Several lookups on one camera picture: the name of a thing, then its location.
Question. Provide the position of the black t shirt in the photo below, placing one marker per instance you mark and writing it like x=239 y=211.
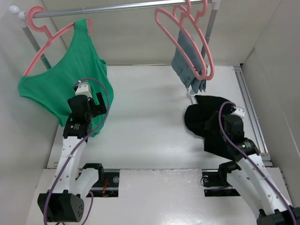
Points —
x=202 y=119

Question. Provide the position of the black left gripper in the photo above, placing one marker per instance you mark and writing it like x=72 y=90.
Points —
x=99 y=109

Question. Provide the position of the green tank top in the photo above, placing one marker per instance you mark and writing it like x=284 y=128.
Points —
x=52 y=88

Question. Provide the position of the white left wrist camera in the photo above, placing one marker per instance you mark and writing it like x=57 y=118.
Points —
x=83 y=88

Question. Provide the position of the pink hanger with denim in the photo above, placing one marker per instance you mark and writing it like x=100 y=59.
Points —
x=181 y=13

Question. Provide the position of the blue denim garment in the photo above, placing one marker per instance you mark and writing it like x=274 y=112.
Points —
x=182 y=68

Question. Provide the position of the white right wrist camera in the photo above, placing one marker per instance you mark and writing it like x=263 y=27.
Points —
x=238 y=111

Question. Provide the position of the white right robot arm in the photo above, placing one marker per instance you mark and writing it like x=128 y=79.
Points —
x=251 y=179

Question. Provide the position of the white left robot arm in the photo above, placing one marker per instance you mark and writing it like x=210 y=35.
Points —
x=64 y=201

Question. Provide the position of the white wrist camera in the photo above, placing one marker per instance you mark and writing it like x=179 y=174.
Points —
x=83 y=88
x=238 y=111

